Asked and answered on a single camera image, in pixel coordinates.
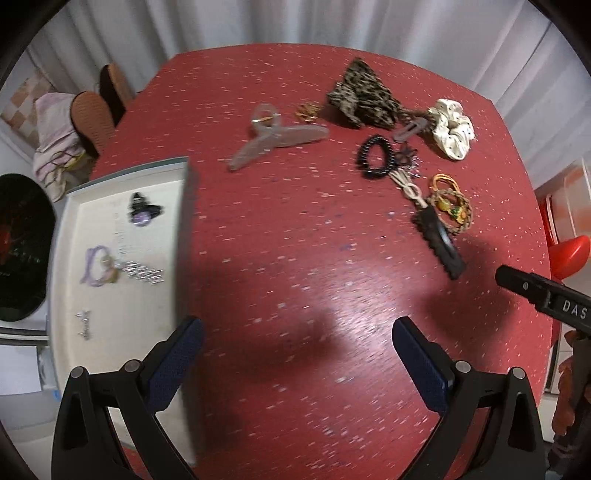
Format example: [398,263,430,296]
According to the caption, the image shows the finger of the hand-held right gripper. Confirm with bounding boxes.
[495,264,555,309]

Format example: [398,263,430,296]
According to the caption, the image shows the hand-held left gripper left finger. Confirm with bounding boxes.
[52,315,205,480]

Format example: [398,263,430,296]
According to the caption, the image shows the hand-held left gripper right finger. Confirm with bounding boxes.
[392,316,548,480]

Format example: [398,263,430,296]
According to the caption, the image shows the white tray with grey rim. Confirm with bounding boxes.
[46,156,200,468]

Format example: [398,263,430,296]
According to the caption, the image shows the silver star hair clip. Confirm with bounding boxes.
[122,261,164,286]

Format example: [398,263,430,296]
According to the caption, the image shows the small silver rhinestone clip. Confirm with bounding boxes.
[75,310,94,341]

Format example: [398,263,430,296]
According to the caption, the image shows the purple hair tie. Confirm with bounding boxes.
[82,246,122,289]

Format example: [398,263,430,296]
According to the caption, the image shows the small black claw clip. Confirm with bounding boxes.
[126,191,165,217]

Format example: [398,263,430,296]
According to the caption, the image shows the red plastic stool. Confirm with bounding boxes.
[549,235,591,280]

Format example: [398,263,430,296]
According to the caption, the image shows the red bucket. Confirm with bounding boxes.
[540,194,562,246]

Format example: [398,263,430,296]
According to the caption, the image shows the black wavy hair clip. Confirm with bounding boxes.
[412,206,467,281]

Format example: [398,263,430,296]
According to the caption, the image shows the orange patterned clothing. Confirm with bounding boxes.
[547,329,591,480]

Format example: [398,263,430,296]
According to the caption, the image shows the clear plastic basin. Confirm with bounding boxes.
[534,164,591,241]

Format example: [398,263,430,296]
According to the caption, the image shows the beige knot hair clip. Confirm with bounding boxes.
[390,168,428,209]

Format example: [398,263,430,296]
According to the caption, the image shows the small black bow clip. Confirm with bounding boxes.
[397,145,422,179]

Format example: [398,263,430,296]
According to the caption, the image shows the white dotted scrunchie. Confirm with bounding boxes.
[427,98,476,161]

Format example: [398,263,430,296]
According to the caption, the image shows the grey-brown snap clip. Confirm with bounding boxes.
[392,117,431,142]

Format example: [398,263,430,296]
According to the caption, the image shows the black round washing machine door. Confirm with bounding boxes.
[0,173,59,322]

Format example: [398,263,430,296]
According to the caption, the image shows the leopard print scrunchie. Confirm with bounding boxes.
[326,57,400,131]

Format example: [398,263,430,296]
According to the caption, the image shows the grey translucent claw clip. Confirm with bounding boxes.
[227,104,331,172]

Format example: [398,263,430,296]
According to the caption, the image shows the pink towel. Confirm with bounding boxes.
[31,92,94,204]

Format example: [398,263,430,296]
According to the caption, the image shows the checkered board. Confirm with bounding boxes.
[0,69,52,140]

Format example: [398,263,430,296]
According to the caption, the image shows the white curtain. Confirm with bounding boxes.
[28,0,566,134]

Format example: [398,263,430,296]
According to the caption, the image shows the brown braided hair tie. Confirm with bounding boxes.
[427,182,474,234]

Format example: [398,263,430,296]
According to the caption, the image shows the orange hair ties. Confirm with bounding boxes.
[431,173,463,195]

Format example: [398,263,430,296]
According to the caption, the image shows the black spiral hair tie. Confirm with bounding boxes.
[356,134,398,180]

